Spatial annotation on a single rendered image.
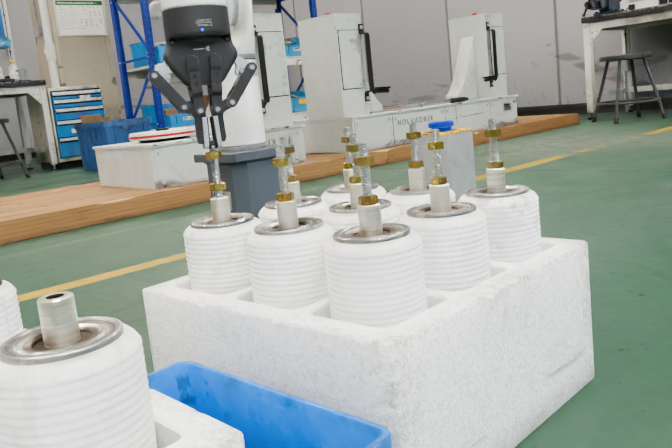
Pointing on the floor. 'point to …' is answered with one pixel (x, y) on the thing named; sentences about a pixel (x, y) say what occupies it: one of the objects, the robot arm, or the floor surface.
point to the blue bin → (265, 411)
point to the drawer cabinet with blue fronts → (64, 121)
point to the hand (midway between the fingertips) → (210, 131)
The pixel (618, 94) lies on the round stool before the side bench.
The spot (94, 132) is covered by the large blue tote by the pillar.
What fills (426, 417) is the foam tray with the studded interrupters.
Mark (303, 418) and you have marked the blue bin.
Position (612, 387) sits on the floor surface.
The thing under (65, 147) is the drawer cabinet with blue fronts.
